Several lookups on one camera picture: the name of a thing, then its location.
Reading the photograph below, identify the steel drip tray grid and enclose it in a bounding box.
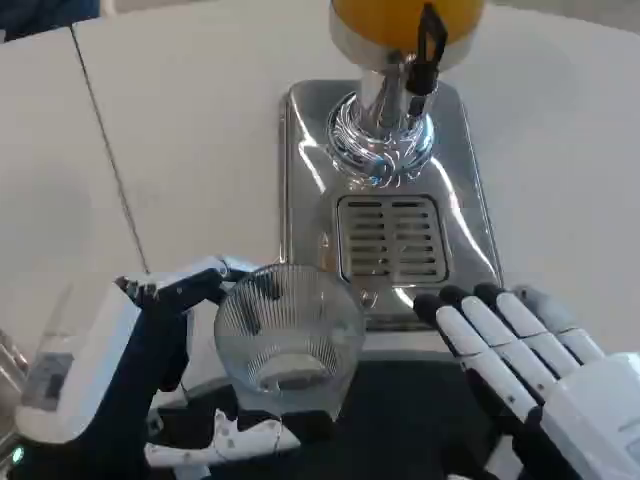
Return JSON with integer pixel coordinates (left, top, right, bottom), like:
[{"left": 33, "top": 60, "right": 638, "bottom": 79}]
[{"left": 335, "top": 194, "right": 450, "bottom": 282}]

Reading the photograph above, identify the black dispenser tap lever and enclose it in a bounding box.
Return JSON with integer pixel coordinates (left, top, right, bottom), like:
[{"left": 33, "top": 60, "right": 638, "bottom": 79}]
[{"left": 403, "top": 3, "right": 448, "bottom": 96}]

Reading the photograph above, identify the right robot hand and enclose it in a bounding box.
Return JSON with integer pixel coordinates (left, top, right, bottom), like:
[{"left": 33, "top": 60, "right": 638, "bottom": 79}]
[{"left": 412, "top": 282, "right": 640, "bottom": 480}]

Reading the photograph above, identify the dark blue background object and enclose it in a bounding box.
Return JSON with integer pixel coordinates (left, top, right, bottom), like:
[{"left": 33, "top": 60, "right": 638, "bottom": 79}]
[{"left": 0, "top": 0, "right": 117, "bottom": 42}]

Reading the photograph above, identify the clear ribbed glass cup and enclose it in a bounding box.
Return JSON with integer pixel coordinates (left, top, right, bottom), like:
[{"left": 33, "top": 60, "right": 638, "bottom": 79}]
[{"left": 213, "top": 264, "right": 367, "bottom": 420}]

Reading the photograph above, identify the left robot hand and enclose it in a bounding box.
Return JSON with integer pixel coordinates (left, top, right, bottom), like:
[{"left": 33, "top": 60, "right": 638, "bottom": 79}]
[{"left": 13, "top": 253, "right": 302, "bottom": 470}]

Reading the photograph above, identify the steel orange juice dispenser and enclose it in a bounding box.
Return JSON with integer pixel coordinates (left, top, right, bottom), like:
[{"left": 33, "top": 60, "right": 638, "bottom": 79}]
[{"left": 277, "top": 0, "right": 504, "bottom": 332}]

